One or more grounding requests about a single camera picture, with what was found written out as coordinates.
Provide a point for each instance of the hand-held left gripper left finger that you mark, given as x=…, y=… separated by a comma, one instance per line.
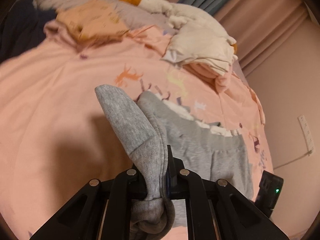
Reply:
x=130, y=181

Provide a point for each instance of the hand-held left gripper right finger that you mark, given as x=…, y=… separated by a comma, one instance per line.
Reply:
x=169, y=183

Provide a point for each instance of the grey printed sweatshirt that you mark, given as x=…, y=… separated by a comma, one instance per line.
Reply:
x=140, y=135

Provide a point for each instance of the pink folded clothes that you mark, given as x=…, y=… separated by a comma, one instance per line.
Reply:
x=207, y=73
x=60, y=31

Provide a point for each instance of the cream folded clothes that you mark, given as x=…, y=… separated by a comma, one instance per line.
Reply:
x=202, y=47

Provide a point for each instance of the peach folded clothes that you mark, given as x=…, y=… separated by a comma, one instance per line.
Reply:
x=97, y=17

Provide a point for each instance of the white power strip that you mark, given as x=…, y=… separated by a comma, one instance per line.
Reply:
x=307, y=133

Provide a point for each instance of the pink floral blanket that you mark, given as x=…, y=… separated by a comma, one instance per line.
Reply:
x=50, y=100

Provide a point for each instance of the pink curtain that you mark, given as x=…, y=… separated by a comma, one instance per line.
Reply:
x=270, y=22

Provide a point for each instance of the lavender bed sheet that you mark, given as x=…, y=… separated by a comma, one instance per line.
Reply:
x=140, y=16

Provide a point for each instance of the white goose plush toy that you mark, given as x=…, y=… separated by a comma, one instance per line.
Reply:
x=160, y=3

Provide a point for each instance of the navy blue cloth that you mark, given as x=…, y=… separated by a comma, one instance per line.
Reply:
x=20, y=27

